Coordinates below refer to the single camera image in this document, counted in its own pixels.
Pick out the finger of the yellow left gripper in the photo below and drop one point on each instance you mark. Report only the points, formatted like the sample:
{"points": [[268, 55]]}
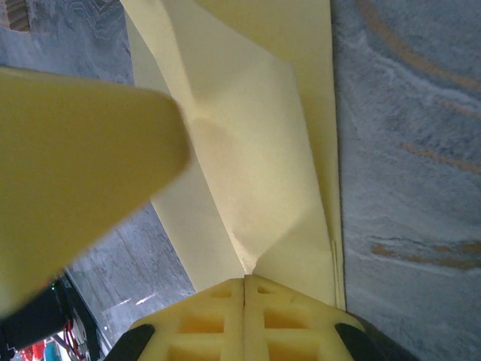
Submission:
{"points": [[75, 158]]}

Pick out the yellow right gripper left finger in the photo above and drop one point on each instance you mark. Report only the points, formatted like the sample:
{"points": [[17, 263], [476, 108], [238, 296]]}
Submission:
{"points": [[233, 331]]}

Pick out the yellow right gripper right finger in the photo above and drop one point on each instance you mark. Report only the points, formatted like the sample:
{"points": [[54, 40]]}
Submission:
{"points": [[255, 331]]}

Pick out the yellow square paper sheet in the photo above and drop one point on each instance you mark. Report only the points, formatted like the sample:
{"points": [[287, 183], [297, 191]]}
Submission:
{"points": [[255, 131]]}

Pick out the small wooden block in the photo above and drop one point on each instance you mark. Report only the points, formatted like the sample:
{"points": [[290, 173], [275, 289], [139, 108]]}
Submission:
{"points": [[19, 15]]}

